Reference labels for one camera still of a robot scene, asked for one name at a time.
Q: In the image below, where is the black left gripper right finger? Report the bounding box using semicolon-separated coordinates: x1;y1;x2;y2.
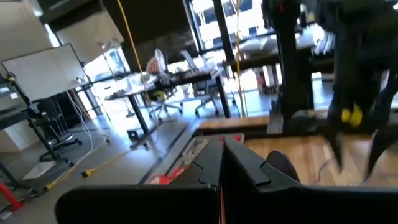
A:
223;138;398;224

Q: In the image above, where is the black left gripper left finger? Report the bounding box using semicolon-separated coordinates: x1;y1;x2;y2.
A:
55;136;225;224

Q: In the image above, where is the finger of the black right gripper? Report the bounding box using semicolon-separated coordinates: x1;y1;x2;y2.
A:
364;123;398;182
323;124;346;174

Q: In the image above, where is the black cable spool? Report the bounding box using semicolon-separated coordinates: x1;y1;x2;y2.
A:
266;150;302;184

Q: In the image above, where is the red tape measure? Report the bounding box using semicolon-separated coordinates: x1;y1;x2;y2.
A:
149;173;175;186

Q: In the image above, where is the grey plastic tool case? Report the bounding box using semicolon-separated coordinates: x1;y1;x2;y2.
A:
144;133;246;187

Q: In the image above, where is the black floor stand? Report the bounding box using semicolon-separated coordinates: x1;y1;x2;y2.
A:
126;93;164;149

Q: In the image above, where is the white office chair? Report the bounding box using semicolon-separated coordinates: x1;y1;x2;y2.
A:
179;49;221;118
146;48;185;121

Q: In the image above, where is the black desk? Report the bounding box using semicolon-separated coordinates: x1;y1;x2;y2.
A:
104;70;233;119

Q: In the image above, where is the white board on stand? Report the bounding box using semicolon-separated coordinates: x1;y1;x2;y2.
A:
1;42;88;103

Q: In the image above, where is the yellow cable label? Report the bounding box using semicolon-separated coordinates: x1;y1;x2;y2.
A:
340;103;364;128

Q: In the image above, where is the yellow cord with plug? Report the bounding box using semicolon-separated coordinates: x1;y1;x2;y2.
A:
43;148;133;191

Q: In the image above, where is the red frame piece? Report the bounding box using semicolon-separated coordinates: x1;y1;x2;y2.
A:
0;182;24;213

